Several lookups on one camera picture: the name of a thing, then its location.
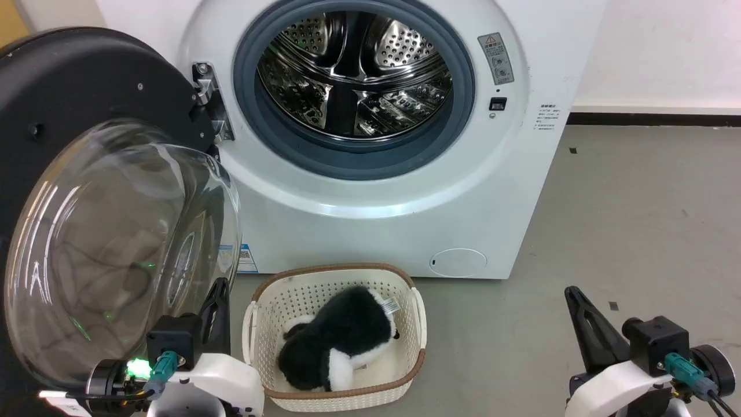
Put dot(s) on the steel washing machine drum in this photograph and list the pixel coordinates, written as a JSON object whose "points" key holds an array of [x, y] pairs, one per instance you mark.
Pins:
{"points": [[354, 72]]}

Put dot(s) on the white front-load washing machine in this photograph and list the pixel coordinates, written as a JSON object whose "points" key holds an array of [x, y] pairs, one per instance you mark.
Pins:
{"points": [[370, 226]]}

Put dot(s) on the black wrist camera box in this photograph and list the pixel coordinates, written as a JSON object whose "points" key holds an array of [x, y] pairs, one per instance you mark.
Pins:
{"points": [[173, 339], [657, 341]]}

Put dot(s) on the black and white plush toy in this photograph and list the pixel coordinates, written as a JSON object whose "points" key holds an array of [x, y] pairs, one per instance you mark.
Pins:
{"points": [[336, 347]]}

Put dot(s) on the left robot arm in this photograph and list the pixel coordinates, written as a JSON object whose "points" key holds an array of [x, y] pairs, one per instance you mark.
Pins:
{"points": [[104, 379]]}

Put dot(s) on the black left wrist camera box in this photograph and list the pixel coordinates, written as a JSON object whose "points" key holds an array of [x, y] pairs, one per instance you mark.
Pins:
{"points": [[173, 339]]}

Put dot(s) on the grey warning sticker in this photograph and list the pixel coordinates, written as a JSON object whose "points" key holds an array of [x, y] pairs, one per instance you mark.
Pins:
{"points": [[496, 58]]}

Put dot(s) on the grey rubber door gasket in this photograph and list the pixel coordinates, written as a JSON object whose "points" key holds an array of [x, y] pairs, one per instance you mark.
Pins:
{"points": [[255, 110]]}

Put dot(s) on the black door latch slot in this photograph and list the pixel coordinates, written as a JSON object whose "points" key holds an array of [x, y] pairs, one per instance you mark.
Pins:
{"points": [[497, 103]]}

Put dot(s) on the cream plastic laundry basket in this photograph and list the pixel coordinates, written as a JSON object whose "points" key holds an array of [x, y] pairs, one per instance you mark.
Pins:
{"points": [[266, 324]]}

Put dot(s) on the metal door hinge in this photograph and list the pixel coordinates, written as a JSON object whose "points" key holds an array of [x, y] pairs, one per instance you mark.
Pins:
{"points": [[211, 98]]}

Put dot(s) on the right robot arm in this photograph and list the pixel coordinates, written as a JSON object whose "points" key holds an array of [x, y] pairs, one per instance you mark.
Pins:
{"points": [[715, 368]]}

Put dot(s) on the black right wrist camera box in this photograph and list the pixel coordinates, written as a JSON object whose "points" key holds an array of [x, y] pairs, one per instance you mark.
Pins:
{"points": [[657, 341]]}

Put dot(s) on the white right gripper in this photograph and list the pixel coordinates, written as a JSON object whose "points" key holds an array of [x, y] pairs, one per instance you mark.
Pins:
{"points": [[613, 388]]}

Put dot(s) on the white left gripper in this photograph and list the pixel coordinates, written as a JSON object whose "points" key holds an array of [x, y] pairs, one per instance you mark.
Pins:
{"points": [[214, 382]]}

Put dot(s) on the washer door with glass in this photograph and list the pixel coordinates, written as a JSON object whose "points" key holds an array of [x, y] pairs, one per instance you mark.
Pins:
{"points": [[87, 174]]}

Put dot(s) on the blue white energy label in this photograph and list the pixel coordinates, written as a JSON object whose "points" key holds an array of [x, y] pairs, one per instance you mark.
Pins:
{"points": [[246, 259]]}

